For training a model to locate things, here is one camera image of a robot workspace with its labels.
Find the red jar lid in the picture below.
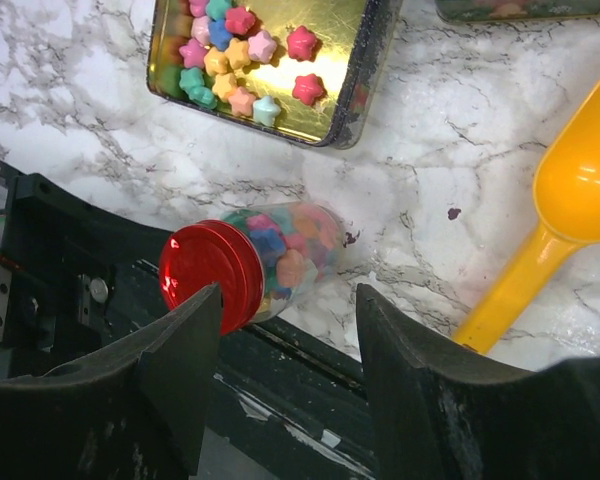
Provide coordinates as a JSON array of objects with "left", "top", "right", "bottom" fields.
[{"left": 159, "top": 220, "right": 264, "bottom": 335}]

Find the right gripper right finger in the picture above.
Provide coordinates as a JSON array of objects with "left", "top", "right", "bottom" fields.
[{"left": 356, "top": 284, "right": 600, "bottom": 479}]

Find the yellow plastic scoop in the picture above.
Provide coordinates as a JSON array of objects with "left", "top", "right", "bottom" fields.
[{"left": 452, "top": 80, "right": 600, "bottom": 354}]

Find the clear glass jar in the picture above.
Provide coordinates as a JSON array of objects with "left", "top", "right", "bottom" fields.
[{"left": 221, "top": 201, "right": 344, "bottom": 323}]

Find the black mounting rail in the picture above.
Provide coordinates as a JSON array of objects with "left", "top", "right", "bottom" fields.
[{"left": 0, "top": 162, "right": 376, "bottom": 479}]

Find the tin of gummy candies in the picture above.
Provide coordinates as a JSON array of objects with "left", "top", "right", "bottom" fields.
[{"left": 434, "top": 0, "right": 600, "bottom": 22}]

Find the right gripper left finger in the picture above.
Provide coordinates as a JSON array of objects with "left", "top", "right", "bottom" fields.
[{"left": 0, "top": 285, "right": 223, "bottom": 479}]

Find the tin of paper stars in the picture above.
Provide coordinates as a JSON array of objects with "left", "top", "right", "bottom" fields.
[{"left": 146, "top": 0, "right": 405, "bottom": 150}]

